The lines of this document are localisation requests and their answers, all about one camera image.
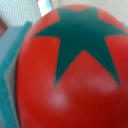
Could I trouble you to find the teal padded gripper finger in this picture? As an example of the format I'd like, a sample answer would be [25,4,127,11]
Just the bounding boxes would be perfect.
[0,22,32,128]

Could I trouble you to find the red toy tomato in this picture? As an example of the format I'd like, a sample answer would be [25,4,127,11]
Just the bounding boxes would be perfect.
[16,5,128,128]

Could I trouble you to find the beige woven placemat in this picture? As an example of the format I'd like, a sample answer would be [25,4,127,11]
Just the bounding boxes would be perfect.
[0,0,128,27]

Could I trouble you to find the knife with wooden handle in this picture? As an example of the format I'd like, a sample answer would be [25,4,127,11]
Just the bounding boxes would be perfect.
[37,0,52,16]

